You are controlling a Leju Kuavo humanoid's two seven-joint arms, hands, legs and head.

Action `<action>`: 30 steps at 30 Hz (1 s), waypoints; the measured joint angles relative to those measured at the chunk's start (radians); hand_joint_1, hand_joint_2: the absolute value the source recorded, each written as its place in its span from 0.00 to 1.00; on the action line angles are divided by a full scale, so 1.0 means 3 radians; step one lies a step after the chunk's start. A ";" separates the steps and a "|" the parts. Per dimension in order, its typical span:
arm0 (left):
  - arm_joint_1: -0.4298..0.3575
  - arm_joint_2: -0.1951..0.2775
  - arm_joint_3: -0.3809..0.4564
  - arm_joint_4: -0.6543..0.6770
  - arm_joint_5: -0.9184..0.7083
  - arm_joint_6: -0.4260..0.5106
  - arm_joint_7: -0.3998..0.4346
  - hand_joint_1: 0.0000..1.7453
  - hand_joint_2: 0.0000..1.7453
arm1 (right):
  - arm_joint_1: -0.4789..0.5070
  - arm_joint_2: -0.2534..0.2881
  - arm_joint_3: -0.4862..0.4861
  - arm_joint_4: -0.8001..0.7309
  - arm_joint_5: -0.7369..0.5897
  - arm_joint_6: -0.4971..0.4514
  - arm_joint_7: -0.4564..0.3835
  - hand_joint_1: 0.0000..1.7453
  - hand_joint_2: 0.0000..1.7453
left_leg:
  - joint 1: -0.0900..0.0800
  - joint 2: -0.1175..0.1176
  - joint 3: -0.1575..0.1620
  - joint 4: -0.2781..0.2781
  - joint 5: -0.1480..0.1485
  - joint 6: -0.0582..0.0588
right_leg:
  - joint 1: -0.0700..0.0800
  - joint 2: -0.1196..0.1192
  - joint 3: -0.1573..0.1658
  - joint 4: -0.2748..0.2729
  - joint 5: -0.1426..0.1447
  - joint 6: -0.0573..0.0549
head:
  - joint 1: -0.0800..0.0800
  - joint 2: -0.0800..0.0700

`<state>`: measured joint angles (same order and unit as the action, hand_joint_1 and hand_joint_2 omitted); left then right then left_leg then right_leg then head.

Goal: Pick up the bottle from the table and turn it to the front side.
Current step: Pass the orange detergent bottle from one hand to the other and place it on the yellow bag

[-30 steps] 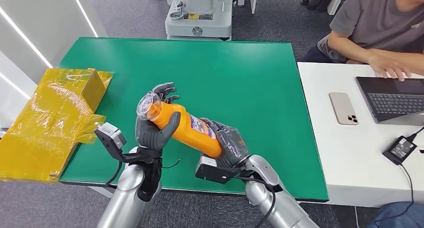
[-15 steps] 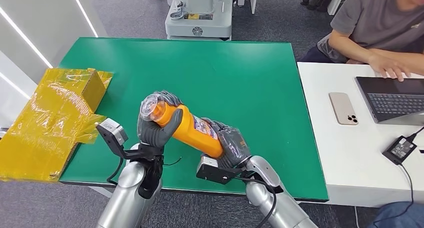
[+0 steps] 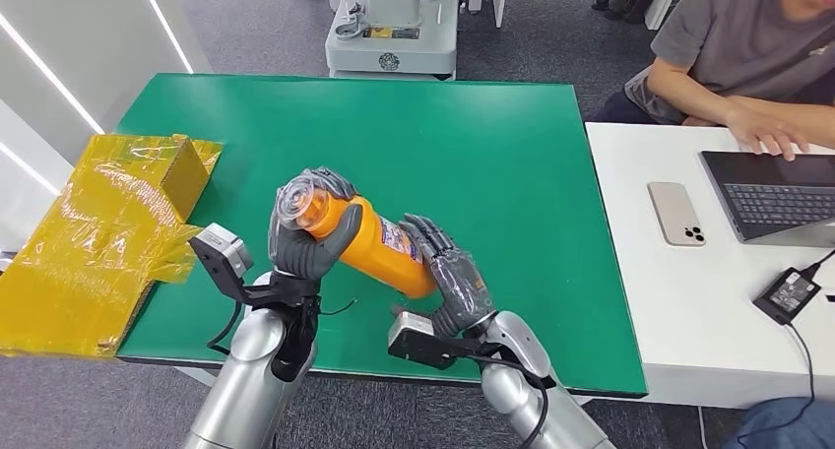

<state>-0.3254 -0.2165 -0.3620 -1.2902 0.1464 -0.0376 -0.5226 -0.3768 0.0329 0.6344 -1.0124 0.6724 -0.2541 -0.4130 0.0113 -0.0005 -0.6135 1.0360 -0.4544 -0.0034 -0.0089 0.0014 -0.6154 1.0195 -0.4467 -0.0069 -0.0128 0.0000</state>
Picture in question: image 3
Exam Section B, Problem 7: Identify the person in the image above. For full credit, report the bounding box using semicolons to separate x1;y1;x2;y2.
590;0;835;162

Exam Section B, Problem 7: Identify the thin black adapter cable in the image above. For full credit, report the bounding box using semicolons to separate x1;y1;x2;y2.
737;322;816;447
799;246;835;281

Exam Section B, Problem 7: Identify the bare grey robot hand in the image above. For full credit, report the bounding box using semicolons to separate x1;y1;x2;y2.
267;166;364;283

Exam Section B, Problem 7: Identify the person's leg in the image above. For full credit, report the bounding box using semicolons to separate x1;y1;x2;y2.
739;397;835;449

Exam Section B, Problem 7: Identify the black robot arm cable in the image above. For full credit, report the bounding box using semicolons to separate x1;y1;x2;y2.
479;354;555;449

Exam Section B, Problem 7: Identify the orange bottle with clear cap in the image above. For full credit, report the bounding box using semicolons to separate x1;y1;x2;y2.
272;174;437;300

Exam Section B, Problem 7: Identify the white wall light strip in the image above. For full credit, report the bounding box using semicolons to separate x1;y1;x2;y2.
135;0;195;76
0;12;107;136

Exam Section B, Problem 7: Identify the person's hand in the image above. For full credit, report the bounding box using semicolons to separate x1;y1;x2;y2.
722;98;813;162

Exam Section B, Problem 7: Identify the beige smartphone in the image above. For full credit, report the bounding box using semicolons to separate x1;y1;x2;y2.
647;181;708;248

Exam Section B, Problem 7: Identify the short thin black wire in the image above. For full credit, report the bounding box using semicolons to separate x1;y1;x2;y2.
319;297;358;317

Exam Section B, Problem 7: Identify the dark grey laptop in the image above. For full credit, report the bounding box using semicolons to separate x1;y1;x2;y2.
699;150;835;250

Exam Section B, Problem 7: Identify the plastic-wrapped grey robot hand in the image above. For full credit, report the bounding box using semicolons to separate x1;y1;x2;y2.
399;213;497;338

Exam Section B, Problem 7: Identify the black camera cable loop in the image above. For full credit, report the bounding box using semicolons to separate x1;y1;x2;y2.
207;300;244;356

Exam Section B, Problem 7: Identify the yellow tape-wrapped cardboard box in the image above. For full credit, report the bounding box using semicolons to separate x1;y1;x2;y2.
0;132;225;359

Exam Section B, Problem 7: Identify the black power adapter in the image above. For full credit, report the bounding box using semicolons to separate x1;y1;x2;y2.
753;268;822;327

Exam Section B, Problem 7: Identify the grey wheeled machine base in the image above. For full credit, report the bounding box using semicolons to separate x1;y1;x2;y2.
324;0;460;82

